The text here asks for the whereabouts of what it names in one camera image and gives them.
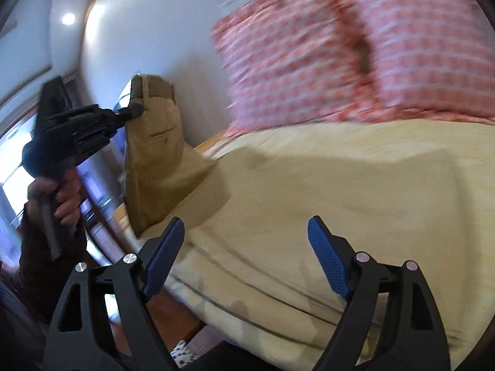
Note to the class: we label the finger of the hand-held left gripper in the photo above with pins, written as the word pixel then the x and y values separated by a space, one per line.
pixel 123 115

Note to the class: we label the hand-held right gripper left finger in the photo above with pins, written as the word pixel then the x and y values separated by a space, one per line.
pixel 160 259

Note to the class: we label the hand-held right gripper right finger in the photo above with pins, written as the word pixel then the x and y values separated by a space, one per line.
pixel 328 257

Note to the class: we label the khaki pants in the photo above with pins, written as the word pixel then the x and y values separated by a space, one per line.
pixel 164 154

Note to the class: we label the person's left forearm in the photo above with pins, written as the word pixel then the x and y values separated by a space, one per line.
pixel 42 262

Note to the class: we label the person's left hand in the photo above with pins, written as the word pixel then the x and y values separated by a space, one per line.
pixel 62 197

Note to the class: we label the beige bed sheet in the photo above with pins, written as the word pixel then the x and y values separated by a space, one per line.
pixel 332 224

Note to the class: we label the window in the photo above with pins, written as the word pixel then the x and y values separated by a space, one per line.
pixel 23 177

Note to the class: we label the ceiling light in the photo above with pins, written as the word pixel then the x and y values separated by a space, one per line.
pixel 68 18

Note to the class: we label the red checkered pillow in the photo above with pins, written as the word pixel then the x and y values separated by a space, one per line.
pixel 429 42
pixel 286 54

